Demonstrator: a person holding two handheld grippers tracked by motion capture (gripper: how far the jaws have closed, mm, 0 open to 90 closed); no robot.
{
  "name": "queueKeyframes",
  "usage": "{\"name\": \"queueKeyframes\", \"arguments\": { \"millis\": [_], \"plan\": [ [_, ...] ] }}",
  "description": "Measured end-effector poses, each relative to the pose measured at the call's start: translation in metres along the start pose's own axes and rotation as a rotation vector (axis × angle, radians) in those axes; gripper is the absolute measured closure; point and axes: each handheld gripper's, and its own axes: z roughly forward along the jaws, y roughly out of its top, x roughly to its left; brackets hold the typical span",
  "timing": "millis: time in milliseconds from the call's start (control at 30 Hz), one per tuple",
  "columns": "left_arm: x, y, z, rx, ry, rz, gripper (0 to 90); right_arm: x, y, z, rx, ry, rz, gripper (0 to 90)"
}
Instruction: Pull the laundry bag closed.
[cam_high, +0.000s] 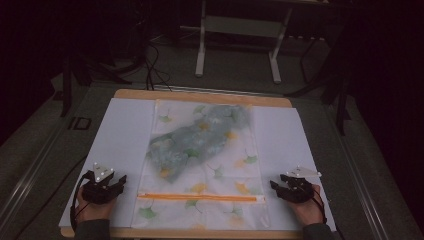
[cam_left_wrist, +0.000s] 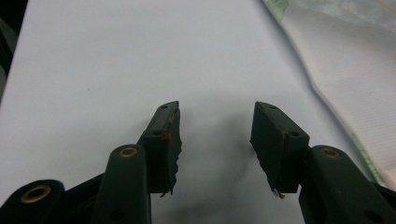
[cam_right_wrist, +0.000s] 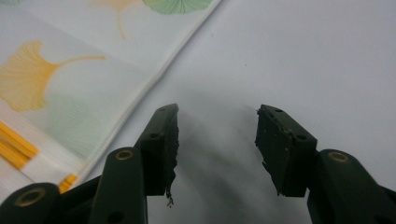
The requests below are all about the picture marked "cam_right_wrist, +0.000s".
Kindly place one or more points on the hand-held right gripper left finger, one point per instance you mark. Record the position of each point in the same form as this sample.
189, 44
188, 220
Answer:
158, 146

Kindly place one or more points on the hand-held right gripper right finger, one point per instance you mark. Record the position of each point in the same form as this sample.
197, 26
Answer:
285, 149

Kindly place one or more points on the white cloth with ginkgo print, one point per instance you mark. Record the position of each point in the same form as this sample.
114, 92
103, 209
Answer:
77, 77

